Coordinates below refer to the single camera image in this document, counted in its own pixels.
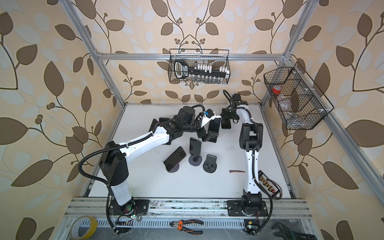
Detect green phone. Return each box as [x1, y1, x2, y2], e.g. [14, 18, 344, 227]
[190, 138, 202, 158]
[221, 116, 232, 130]

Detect silver phone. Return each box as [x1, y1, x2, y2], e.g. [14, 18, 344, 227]
[208, 118, 222, 133]

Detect purple edged phone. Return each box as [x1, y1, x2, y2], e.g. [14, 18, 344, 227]
[149, 119, 159, 132]

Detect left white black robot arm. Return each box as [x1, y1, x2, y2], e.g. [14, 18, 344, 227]
[78, 105, 221, 220]

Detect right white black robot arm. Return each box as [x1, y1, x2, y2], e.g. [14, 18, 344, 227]
[221, 90, 273, 236]

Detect black rectangular stand back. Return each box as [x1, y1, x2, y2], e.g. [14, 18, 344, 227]
[202, 132, 219, 143]

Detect round black stand front right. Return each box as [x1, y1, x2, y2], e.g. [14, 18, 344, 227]
[203, 154, 217, 174]

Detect black phone front left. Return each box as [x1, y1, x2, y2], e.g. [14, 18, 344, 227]
[164, 146, 187, 170]

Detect round dark stand front left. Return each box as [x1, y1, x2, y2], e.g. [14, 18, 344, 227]
[166, 164, 180, 173]

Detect black socket tool set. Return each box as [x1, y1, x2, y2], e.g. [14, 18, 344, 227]
[173, 60, 231, 81]

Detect red capped item in basket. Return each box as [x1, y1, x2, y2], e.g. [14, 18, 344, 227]
[272, 85, 282, 96]

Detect black charger board with connectors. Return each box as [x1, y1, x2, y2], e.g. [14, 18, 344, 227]
[258, 170, 283, 200]

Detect orange black pliers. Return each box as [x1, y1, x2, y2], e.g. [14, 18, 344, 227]
[169, 218, 205, 236]

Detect black adjustable wrench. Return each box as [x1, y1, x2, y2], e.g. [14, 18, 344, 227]
[272, 222, 317, 240]

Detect yellow tape roll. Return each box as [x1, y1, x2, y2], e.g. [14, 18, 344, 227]
[69, 216, 98, 240]

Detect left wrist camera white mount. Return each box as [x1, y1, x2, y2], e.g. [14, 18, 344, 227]
[200, 109, 222, 128]

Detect black wire basket back wall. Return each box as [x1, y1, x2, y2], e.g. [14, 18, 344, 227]
[168, 48, 231, 85]

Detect black wire basket wall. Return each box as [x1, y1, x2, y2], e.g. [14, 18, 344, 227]
[168, 48, 231, 85]
[264, 62, 334, 130]

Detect black wire basket right wall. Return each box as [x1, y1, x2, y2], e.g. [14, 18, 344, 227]
[264, 62, 334, 130]

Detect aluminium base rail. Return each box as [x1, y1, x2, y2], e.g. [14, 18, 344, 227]
[56, 198, 317, 240]

